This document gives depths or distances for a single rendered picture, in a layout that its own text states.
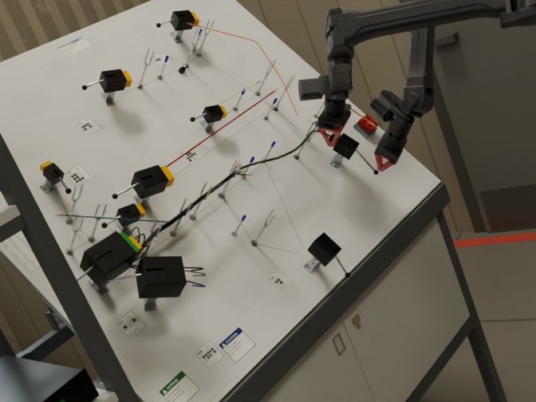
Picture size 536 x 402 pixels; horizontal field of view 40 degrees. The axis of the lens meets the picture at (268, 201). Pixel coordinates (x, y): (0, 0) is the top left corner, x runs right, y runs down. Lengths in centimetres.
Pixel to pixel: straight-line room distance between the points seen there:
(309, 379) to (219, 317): 31
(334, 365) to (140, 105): 87
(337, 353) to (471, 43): 200
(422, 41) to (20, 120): 104
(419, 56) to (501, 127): 174
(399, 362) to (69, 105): 115
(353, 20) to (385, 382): 108
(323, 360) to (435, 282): 56
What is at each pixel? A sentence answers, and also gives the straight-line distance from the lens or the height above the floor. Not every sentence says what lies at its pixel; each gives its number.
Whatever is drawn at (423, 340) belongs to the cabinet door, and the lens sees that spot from 230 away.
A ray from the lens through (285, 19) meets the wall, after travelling 401.
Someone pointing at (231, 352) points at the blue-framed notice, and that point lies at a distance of 171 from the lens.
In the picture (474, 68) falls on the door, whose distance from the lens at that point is 363.
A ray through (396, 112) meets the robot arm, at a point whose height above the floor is 119.
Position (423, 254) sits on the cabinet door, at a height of 71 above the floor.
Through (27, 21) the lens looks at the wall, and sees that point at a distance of 367.
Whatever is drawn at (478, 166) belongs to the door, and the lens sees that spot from 381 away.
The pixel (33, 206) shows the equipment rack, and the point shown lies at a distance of 136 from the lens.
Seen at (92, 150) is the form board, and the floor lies 141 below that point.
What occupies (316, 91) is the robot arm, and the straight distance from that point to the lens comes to 197.
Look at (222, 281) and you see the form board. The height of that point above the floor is 103.
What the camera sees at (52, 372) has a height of 112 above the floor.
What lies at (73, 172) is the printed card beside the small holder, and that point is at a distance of 187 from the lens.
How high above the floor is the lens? 168
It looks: 17 degrees down
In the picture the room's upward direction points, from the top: 23 degrees counter-clockwise
